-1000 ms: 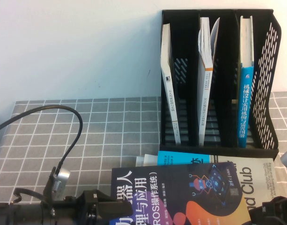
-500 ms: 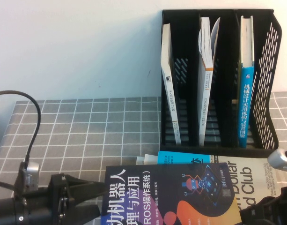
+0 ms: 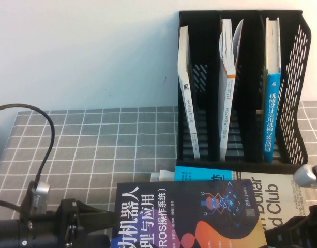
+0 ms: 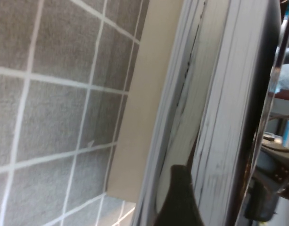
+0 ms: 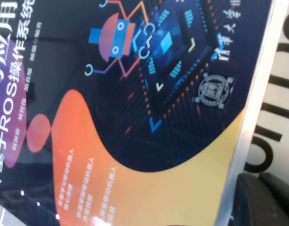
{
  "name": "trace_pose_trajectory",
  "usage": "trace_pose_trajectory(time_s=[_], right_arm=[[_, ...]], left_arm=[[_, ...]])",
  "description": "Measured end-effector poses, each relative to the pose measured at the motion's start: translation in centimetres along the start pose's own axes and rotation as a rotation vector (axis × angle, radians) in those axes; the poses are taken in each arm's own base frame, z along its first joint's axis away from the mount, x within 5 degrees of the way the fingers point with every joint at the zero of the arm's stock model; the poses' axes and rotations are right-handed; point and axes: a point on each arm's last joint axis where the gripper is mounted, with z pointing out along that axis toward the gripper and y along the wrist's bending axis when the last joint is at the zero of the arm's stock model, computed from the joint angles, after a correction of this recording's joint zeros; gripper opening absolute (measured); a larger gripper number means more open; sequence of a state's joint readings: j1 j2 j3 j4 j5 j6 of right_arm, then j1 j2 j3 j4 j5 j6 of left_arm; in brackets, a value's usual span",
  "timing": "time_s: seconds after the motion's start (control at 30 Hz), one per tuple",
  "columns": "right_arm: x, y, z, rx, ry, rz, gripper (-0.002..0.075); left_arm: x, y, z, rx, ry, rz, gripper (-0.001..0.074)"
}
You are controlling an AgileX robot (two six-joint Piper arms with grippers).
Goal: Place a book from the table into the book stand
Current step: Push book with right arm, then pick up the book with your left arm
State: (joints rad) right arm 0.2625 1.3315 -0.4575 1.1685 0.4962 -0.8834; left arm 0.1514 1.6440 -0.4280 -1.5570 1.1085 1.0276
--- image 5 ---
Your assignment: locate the blue and grey cover book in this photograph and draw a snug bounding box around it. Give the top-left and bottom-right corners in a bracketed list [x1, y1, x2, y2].
[243, 0, 289, 176]

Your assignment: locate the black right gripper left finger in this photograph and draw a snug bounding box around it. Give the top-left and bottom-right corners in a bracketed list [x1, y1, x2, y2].
[232, 173, 289, 226]

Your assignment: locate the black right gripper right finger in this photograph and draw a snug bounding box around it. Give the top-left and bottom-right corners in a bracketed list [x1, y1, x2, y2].
[261, 172, 289, 201]

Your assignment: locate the dark robot cover book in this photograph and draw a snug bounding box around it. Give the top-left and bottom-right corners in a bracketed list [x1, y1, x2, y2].
[0, 0, 289, 226]

